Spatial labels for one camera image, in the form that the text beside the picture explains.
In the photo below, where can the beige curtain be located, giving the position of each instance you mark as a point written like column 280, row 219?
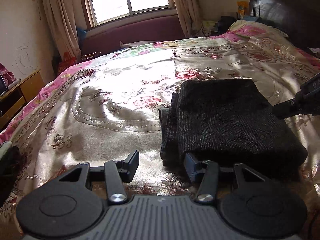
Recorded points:
column 188, row 12
column 61, row 20

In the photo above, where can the maroon padded bench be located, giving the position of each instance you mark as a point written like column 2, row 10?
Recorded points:
column 158, row 29

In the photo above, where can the floral satin bedspread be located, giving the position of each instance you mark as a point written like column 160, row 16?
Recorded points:
column 102, row 109

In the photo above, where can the window with frame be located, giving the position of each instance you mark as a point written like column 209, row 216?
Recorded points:
column 127, row 0

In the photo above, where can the red bag on floor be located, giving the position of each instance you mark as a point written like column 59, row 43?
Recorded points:
column 67, row 61

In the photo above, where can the dark wooden headboard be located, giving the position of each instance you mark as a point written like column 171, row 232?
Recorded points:
column 299, row 19

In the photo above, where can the wooden side cabinet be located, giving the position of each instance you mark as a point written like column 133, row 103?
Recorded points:
column 18, row 96

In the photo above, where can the pink cloth on cabinet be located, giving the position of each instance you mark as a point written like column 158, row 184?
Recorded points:
column 7, row 76

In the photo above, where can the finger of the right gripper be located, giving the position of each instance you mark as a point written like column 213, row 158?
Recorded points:
column 288, row 108

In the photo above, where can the right beige curtain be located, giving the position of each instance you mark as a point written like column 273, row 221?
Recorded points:
column 188, row 12

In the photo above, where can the dark grey knit pants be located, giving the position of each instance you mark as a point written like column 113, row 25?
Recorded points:
column 228, row 121

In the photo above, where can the black garment at bed edge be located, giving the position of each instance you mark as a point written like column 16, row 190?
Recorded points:
column 10, row 166

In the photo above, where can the black monitor on cabinet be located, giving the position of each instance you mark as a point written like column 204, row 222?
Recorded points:
column 3, row 86

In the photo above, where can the clutter pile beside headboard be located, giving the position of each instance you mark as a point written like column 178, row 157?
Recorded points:
column 216, row 28

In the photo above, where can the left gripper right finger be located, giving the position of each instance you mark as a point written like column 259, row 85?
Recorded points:
column 258, row 207

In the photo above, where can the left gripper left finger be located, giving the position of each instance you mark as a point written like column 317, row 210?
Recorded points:
column 75, row 201

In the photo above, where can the left beige curtain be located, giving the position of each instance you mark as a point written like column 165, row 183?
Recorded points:
column 61, row 20

